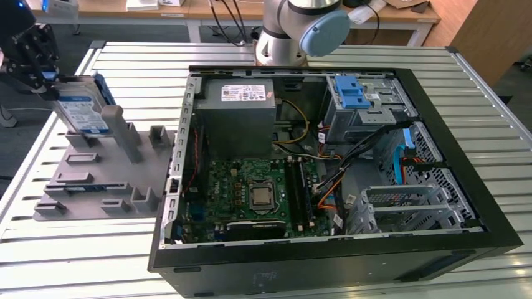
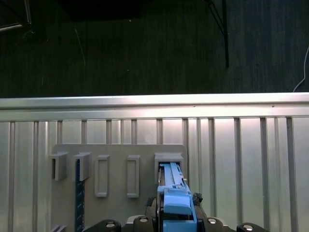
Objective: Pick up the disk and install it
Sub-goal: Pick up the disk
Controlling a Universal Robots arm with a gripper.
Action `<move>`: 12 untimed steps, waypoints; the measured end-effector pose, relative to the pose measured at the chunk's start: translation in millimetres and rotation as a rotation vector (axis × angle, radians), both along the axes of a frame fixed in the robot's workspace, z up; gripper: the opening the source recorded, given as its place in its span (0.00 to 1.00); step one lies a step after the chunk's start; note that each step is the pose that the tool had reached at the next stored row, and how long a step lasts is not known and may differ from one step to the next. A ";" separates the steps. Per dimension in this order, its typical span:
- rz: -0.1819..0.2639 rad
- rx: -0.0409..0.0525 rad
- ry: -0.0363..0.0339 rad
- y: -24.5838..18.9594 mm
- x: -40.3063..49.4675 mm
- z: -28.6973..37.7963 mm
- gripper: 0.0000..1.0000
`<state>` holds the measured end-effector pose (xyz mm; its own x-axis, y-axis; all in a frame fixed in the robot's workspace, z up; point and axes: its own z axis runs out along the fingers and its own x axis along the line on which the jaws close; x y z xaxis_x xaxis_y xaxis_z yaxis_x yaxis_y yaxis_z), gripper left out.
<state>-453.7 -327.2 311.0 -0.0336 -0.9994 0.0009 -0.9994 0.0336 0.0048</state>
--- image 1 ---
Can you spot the silver CPU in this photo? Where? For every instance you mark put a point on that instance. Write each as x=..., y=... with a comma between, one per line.
x=262, y=196

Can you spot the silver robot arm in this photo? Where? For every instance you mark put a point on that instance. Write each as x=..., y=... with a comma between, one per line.
x=279, y=43

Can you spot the grey power supply box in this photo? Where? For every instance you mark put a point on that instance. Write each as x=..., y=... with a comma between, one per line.
x=237, y=130

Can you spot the hard disk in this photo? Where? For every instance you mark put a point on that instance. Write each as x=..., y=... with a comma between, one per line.
x=81, y=109

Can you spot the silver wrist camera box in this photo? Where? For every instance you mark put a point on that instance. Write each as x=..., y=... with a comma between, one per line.
x=62, y=6

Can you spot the green motherboard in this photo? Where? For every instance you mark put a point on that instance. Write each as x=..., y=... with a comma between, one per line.
x=233, y=187

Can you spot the small white box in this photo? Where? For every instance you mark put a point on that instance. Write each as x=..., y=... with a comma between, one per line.
x=171, y=2

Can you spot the black graphics card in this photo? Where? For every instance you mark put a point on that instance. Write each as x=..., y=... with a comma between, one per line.
x=258, y=230

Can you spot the wooden desk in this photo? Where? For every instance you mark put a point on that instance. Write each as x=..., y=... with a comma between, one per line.
x=105, y=9

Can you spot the blue plastic drive latch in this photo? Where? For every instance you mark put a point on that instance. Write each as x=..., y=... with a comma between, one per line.
x=354, y=93

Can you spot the black open PC case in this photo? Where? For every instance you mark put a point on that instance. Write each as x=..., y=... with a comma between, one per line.
x=333, y=268

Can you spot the large white box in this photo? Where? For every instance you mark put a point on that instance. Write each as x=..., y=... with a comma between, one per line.
x=142, y=5

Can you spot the brown cardboard piece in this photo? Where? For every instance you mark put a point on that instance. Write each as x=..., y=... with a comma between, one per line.
x=406, y=4

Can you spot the wooden cabinet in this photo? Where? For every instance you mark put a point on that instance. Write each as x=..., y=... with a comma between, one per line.
x=491, y=31

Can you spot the grey metal drive cage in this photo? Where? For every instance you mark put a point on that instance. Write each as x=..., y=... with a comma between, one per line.
x=345, y=121

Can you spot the CPU socket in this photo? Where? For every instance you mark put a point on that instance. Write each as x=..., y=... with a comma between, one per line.
x=250, y=199

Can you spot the grey parts rack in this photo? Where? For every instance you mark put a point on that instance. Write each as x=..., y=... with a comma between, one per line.
x=109, y=174

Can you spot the dark green RAM stick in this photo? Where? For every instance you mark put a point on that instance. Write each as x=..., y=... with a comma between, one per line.
x=86, y=188

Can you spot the silver metal disk bay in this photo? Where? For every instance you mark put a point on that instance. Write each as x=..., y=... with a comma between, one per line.
x=399, y=209

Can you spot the RAM slot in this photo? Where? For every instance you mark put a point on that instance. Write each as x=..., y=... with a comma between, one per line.
x=298, y=193
x=293, y=193
x=302, y=193

